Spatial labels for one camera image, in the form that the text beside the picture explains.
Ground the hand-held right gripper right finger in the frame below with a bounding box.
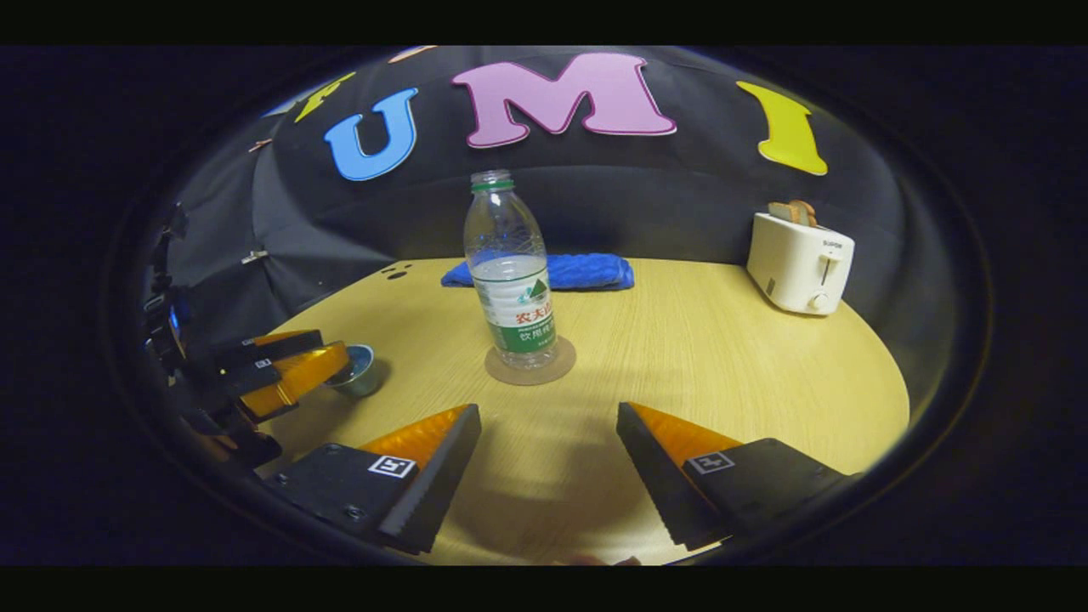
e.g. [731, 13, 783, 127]
[615, 401, 851, 552]

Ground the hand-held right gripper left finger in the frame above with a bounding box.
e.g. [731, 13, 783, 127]
[263, 403, 483, 555]

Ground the small ceramic teacup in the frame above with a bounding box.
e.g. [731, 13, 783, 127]
[326, 343, 385, 400]

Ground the round brown coaster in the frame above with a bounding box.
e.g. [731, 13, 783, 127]
[484, 335, 577, 387]

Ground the clear plastic water bottle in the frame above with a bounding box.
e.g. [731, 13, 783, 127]
[463, 169, 559, 371]

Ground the blue towel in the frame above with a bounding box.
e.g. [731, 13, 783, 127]
[440, 252, 636, 292]

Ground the white toaster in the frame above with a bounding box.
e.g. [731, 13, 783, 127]
[746, 212, 856, 317]

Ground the black backdrop cloth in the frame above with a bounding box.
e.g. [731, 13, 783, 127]
[157, 46, 936, 375]

